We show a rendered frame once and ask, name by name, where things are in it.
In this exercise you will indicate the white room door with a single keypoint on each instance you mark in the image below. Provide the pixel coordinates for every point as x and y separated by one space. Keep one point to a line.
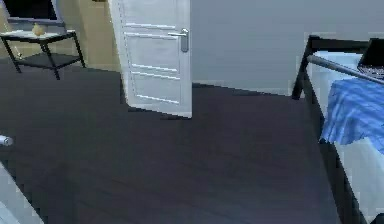
153 60

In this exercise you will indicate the small yellow vase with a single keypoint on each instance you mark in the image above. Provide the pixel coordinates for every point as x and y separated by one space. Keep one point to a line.
38 30

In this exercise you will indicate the pale grey furniture corner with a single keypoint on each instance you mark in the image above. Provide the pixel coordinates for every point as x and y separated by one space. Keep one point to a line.
13 200

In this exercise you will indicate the grey bat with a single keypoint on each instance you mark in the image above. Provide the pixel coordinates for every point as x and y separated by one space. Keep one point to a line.
340 69

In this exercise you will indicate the black framed bed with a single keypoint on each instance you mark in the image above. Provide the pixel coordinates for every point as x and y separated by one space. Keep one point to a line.
350 166

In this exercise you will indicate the black laptop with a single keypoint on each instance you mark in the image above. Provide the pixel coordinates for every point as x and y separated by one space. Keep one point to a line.
373 60

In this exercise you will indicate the blue blanket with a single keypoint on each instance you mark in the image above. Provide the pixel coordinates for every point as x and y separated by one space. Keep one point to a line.
356 110

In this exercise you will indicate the small white round object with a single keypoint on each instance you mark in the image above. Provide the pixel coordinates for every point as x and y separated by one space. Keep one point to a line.
5 140

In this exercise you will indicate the black side table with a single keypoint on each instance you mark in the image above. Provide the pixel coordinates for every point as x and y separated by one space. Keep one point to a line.
46 58

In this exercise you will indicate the television set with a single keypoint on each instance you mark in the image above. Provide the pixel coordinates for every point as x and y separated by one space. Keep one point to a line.
30 10

